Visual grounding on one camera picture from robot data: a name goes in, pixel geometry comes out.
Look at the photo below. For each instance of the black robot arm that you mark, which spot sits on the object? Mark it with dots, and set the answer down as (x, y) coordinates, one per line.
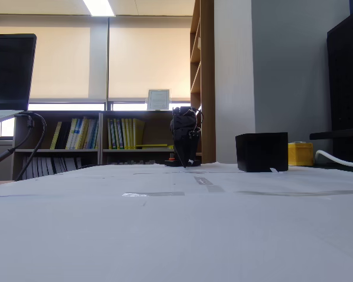
(170, 163)

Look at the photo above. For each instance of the black box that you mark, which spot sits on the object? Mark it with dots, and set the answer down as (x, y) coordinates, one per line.
(261, 151)

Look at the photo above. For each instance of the yellow plastic container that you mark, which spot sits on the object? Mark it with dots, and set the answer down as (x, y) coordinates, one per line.
(300, 154)

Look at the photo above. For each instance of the flat lying yellow book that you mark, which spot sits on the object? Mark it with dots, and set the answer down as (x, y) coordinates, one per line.
(153, 145)

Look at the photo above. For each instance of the clear tape strip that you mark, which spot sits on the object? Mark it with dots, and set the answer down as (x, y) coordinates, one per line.
(215, 188)
(203, 180)
(153, 194)

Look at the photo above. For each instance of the framed white certificate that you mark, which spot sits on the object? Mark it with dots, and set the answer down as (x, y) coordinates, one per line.
(159, 100)

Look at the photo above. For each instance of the tall wooden bookshelf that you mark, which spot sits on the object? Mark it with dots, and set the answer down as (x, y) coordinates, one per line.
(207, 88)

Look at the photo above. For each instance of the low wooden bookshelf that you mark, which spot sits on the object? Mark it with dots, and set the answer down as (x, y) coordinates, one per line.
(76, 114)
(117, 114)

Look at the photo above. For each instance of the beige roller blind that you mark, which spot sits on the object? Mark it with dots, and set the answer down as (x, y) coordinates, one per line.
(150, 61)
(59, 61)

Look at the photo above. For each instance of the small white tape piece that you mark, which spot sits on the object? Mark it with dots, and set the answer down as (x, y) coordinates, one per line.
(274, 170)

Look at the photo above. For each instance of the blue white book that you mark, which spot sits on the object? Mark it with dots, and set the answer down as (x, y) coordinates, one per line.
(92, 135)
(78, 135)

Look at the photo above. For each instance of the white paper table cover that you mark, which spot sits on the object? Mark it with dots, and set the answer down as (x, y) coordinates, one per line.
(164, 235)

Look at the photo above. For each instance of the yellow white book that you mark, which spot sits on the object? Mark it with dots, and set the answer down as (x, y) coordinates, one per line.
(72, 132)

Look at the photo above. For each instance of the white black binder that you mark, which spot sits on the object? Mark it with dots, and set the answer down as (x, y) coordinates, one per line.
(42, 167)
(63, 164)
(35, 168)
(27, 169)

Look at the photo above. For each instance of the slim yellow book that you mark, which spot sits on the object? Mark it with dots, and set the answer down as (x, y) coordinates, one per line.
(56, 135)

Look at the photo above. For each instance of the black shelf board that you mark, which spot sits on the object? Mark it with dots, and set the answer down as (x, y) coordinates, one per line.
(335, 134)

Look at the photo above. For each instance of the ceiling light panel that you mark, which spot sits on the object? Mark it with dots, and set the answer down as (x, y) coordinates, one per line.
(98, 7)

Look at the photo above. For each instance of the black pegboard panel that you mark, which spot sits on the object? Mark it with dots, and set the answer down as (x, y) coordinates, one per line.
(347, 73)

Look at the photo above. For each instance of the black silver laptop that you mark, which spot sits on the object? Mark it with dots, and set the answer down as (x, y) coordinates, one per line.
(9, 70)

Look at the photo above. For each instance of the grey window frame post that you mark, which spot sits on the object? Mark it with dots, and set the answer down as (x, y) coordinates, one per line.
(107, 58)

